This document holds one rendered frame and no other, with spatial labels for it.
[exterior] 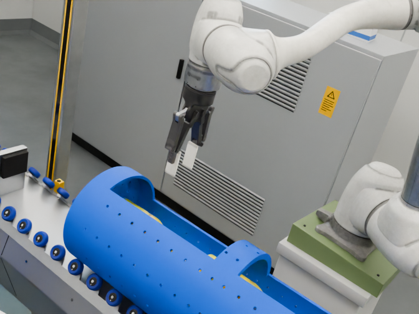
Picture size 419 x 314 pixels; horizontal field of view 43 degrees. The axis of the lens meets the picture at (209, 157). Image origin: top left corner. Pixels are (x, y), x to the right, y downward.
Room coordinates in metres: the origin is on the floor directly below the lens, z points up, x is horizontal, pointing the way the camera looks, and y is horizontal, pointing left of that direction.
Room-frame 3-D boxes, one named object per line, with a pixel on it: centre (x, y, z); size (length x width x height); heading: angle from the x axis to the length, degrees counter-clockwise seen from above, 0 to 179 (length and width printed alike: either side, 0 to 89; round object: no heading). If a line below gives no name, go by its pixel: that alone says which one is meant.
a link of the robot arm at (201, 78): (1.17, 0.06, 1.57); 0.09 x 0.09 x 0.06
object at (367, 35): (2.77, -0.53, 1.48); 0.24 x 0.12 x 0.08; 65
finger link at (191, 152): (1.20, 0.05, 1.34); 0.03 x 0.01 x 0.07; 60
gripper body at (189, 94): (1.17, 0.06, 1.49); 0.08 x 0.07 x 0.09; 150
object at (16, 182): (1.42, 0.60, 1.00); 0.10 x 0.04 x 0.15; 150
